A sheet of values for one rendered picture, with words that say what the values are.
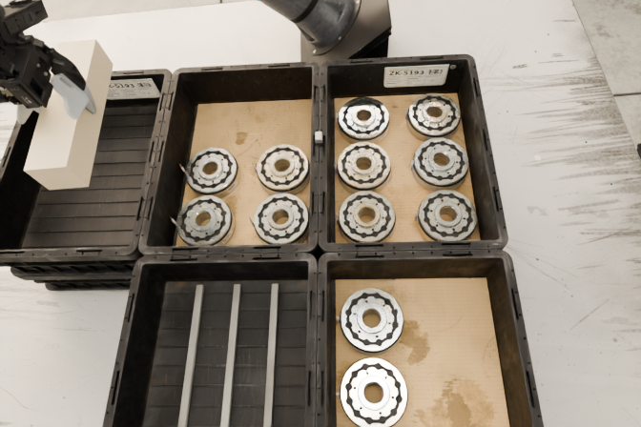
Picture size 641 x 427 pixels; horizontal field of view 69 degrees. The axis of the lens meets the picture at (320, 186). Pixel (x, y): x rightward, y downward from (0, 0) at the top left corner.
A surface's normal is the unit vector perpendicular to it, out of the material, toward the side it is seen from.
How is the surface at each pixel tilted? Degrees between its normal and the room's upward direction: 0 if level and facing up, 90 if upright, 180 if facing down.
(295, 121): 0
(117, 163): 0
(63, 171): 90
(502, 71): 0
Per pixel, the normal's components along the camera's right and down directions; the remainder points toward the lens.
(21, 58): -0.08, -0.46
